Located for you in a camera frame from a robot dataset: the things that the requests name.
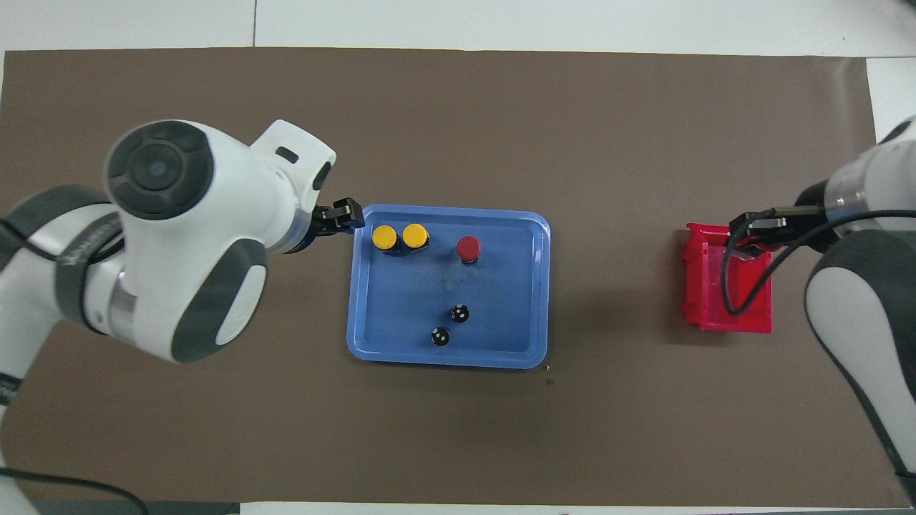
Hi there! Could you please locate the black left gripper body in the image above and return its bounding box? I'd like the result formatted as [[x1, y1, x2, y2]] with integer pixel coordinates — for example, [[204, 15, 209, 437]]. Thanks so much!
[[301, 205, 338, 251]]

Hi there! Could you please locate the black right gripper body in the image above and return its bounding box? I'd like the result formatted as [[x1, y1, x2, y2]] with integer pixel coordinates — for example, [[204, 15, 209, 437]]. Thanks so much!
[[771, 205, 832, 249]]

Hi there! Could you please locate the red plastic bin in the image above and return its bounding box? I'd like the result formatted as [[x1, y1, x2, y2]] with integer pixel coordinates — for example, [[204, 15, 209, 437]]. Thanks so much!
[[680, 222, 774, 335]]

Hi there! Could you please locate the blue plastic tray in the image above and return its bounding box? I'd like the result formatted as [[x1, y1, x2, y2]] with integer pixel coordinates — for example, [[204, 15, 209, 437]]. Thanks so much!
[[346, 204, 552, 370]]

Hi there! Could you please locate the brown table mat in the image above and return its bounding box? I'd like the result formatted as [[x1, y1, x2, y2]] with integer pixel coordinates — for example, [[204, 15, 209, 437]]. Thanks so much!
[[0, 47, 910, 506]]

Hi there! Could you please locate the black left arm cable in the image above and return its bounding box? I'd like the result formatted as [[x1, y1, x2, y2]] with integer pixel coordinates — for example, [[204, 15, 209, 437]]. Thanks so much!
[[0, 467, 152, 515]]

